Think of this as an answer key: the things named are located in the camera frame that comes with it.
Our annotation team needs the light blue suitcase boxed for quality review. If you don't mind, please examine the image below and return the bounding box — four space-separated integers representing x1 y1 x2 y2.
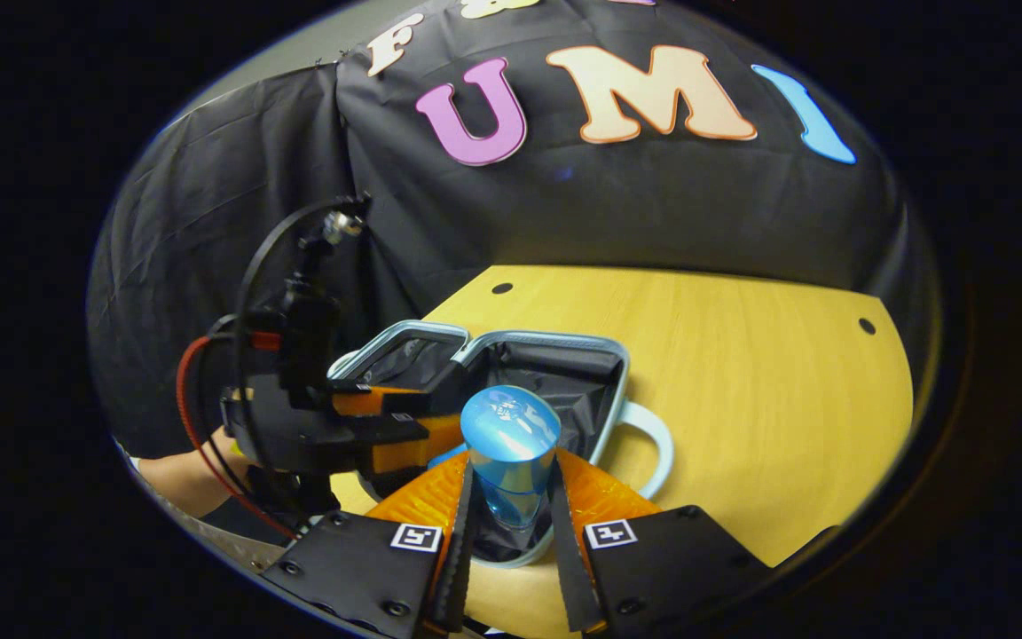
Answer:
326 319 676 569

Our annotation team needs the red cable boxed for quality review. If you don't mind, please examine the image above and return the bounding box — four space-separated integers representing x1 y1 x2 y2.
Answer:
175 332 301 544

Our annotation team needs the blue skin care bottle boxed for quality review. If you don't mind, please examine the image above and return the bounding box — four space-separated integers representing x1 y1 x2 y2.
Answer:
460 384 562 533

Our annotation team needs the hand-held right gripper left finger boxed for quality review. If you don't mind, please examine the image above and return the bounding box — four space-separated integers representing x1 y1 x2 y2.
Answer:
261 448 476 638

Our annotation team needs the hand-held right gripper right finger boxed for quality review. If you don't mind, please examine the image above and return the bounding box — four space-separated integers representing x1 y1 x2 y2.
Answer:
549 448 774 638

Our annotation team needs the black backdrop cloth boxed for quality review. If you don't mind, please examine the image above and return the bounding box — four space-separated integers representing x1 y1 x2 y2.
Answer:
87 0 942 462

